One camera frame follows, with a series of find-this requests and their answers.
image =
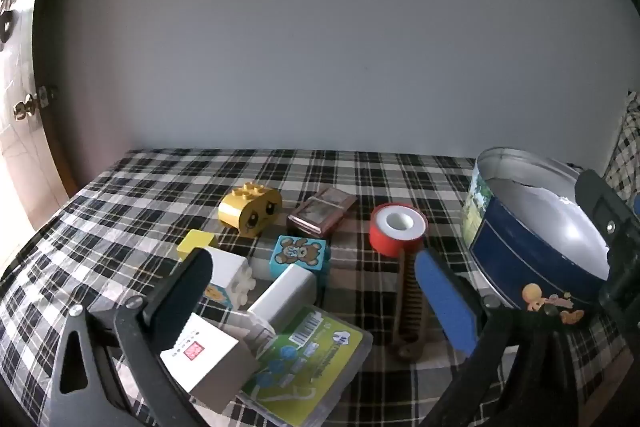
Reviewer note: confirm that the white box with red seal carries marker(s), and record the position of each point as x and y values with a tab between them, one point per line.
205	347

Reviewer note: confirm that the white sun toy brick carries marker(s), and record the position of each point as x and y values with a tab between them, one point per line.
227	267

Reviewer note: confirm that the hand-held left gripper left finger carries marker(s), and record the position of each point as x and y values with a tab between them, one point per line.
185	297

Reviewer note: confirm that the green card case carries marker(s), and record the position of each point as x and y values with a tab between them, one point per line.
320	357

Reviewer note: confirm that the plaid bed sheet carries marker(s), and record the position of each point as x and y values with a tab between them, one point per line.
150	187

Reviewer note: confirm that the plaid pillow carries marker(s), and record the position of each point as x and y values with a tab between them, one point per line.
627	142

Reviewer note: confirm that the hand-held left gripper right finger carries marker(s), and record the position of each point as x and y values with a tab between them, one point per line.
445	302

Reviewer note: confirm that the round blue metal tin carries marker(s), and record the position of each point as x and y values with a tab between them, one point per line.
525	257

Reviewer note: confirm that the blue bear toy brick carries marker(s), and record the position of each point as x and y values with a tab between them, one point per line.
300	254

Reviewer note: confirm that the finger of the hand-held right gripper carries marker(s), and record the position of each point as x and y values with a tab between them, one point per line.
600	202

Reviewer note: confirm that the white power adapter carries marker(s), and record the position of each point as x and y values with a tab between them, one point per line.
285	292

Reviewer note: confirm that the red tape roll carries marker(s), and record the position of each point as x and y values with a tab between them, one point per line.
382	237

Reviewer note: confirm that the metal door knob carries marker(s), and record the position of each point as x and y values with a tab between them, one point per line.
25	107

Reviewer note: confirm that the wooden comb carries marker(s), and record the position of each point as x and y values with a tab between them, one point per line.
410	307

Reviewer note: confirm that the dark wooden door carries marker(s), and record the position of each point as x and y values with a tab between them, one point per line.
50	32

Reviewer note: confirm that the small yellow block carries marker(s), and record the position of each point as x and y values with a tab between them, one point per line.
195	242

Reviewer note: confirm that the yellow face toy brick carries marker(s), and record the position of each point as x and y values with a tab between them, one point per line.
250	212

